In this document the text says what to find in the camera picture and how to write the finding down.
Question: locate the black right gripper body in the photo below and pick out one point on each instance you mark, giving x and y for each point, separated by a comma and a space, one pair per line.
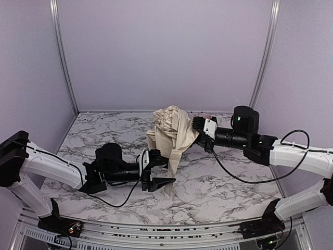
204, 140

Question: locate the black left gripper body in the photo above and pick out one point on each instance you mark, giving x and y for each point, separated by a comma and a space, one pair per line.
145, 174

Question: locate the beige folding umbrella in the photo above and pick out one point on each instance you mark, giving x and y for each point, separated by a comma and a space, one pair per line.
172, 134

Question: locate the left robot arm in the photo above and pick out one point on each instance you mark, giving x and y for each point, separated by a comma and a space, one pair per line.
20, 157

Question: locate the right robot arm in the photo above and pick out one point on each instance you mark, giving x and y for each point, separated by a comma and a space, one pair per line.
270, 151

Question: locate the red blue patterned bowl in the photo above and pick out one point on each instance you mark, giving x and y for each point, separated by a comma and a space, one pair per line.
203, 115

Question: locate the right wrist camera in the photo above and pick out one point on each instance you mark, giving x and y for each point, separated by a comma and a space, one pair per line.
204, 126

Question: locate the aluminium front rail base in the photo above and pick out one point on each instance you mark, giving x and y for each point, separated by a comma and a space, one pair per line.
106, 235

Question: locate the right aluminium frame post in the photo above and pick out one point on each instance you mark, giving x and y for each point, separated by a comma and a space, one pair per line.
267, 49

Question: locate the aluminium frame post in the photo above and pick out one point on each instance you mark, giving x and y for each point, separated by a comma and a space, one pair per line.
62, 55
267, 49

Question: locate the left aluminium frame post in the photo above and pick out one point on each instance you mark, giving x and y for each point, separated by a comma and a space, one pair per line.
62, 55

